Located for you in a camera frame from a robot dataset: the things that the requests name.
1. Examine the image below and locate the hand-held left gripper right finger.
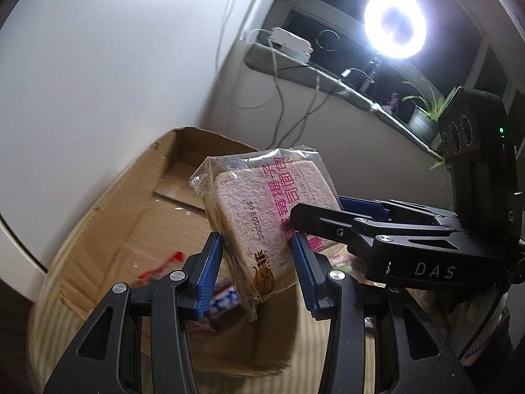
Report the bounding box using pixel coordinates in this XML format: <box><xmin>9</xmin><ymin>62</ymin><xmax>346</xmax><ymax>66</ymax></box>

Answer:
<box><xmin>290</xmin><ymin>233</ymin><xmax>476</xmax><ymax>394</ymax></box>

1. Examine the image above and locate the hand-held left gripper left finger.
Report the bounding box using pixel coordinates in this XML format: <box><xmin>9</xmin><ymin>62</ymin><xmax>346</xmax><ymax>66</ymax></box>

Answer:
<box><xmin>43</xmin><ymin>232</ymin><xmax>224</xmax><ymax>394</ymax></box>

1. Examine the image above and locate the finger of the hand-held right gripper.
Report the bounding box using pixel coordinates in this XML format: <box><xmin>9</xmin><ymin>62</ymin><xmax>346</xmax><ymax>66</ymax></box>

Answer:
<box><xmin>338</xmin><ymin>196</ymin><xmax>457</xmax><ymax>227</ymax></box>
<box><xmin>289</xmin><ymin>202</ymin><xmax>461</xmax><ymax>260</ymax></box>

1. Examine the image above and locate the clear bread slice packet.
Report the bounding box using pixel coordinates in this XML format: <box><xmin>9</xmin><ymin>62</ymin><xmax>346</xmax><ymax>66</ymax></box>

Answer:
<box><xmin>189</xmin><ymin>144</ymin><xmax>341</xmax><ymax>321</ymax></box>

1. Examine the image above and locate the brown cardboard box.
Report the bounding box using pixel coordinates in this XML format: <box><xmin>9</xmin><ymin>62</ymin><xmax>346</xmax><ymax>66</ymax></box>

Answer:
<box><xmin>57</xmin><ymin>126</ymin><xmax>300</xmax><ymax>374</ymax></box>

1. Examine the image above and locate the chocolate bar blue lettering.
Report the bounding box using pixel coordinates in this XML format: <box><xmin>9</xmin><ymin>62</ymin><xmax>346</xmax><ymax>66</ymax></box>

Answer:
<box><xmin>207</xmin><ymin>283</ymin><xmax>241</xmax><ymax>321</ymax></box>

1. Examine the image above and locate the green wrapped candy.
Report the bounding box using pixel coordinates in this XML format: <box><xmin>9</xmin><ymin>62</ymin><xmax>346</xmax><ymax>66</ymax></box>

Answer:
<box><xmin>330</xmin><ymin>252</ymin><xmax>355</xmax><ymax>274</ymax></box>

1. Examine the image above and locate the red snack packet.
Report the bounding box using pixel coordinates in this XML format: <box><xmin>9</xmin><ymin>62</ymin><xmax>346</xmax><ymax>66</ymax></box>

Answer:
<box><xmin>135</xmin><ymin>251</ymin><xmax>185</xmax><ymax>282</ymax></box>

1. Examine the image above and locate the pink snack packet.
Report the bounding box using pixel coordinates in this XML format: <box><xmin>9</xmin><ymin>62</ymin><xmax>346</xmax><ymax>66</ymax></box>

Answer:
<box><xmin>186</xmin><ymin>320</ymin><xmax>218</xmax><ymax>334</ymax></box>

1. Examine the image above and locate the potted green plant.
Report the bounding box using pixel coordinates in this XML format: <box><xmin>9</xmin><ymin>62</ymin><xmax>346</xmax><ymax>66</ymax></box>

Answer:
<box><xmin>402</xmin><ymin>82</ymin><xmax>456</xmax><ymax>169</ymax></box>

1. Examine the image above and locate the striped beige bed cover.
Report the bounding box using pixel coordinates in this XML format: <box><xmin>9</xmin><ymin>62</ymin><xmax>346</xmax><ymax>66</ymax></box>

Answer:
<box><xmin>29</xmin><ymin>234</ymin><xmax>452</xmax><ymax>394</ymax></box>

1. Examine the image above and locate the grey windowsill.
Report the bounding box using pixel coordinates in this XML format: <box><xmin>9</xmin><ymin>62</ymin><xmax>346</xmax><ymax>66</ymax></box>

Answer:
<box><xmin>245</xmin><ymin>43</ymin><xmax>446</xmax><ymax>161</ymax></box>

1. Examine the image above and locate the white power box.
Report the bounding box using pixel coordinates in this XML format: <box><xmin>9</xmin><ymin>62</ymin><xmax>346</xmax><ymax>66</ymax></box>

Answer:
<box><xmin>268</xmin><ymin>27</ymin><xmax>314</xmax><ymax>60</ymax></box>

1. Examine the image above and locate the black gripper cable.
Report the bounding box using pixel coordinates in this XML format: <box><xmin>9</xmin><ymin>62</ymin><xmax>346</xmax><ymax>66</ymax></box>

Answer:
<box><xmin>461</xmin><ymin>277</ymin><xmax>509</xmax><ymax>360</ymax></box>

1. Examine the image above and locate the white cable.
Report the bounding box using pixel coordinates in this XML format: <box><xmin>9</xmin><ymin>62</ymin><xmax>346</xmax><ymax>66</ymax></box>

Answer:
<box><xmin>246</xmin><ymin>29</ymin><xmax>288</xmax><ymax>148</ymax></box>

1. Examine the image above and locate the black ring light stand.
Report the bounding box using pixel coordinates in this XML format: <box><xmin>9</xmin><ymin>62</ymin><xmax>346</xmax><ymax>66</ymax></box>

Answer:
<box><xmin>340</xmin><ymin>55</ymin><xmax>382</xmax><ymax>91</ymax></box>

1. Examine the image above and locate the white ring light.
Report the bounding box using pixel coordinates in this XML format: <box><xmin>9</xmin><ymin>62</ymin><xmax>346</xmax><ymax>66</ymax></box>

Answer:
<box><xmin>363</xmin><ymin>0</ymin><xmax>427</xmax><ymax>59</ymax></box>

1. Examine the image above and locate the white hanging cord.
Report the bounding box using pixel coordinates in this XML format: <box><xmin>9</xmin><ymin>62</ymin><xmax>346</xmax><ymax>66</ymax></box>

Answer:
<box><xmin>215</xmin><ymin>0</ymin><xmax>263</xmax><ymax>66</ymax></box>

